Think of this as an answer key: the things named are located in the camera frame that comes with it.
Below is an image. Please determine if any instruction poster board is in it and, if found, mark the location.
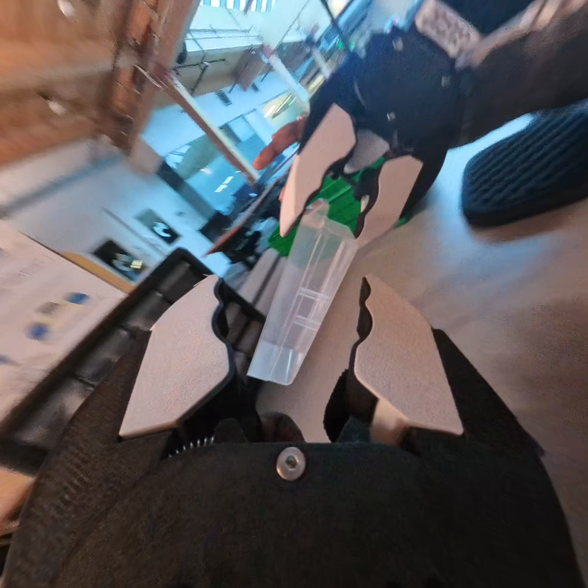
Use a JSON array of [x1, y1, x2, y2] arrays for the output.
[[0, 220, 129, 423]]

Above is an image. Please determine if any person's right forearm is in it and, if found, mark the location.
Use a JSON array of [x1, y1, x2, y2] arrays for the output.
[[459, 0, 588, 149]]

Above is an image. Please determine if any black drawer cabinet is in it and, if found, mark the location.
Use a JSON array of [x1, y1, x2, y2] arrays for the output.
[[0, 248, 267, 465]]

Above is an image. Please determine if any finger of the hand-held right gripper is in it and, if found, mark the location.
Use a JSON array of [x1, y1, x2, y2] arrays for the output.
[[278, 103, 357, 238], [355, 156, 425, 250]]

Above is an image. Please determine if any black ribbed object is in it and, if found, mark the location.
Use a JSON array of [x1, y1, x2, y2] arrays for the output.
[[462, 102, 588, 227]]

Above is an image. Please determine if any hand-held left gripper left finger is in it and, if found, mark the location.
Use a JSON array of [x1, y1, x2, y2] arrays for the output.
[[119, 275, 237, 438]]

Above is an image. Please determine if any black phone door sign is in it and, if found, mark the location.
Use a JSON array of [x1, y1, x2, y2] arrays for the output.
[[137, 209, 181, 245]]

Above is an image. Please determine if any person's right hand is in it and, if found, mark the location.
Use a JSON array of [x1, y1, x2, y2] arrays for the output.
[[253, 116, 308, 172]]

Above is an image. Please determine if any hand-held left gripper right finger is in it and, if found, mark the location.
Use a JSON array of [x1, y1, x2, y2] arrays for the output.
[[349, 276, 464, 445]]

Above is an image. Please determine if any green plastic crate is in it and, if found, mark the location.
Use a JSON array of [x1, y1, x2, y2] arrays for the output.
[[269, 156, 409, 258]]

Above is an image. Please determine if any clear plastic drawer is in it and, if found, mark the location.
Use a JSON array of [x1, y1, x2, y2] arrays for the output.
[[247, 200, 358, 386]]

